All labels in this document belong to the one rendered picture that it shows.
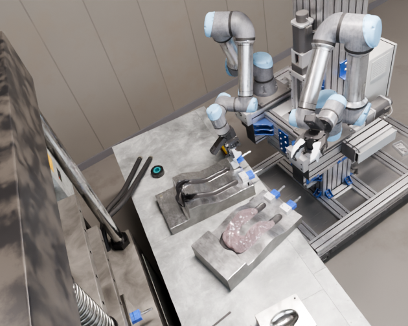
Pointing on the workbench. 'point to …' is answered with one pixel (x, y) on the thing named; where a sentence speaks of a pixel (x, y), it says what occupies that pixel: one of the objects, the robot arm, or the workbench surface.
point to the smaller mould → (285, 314)
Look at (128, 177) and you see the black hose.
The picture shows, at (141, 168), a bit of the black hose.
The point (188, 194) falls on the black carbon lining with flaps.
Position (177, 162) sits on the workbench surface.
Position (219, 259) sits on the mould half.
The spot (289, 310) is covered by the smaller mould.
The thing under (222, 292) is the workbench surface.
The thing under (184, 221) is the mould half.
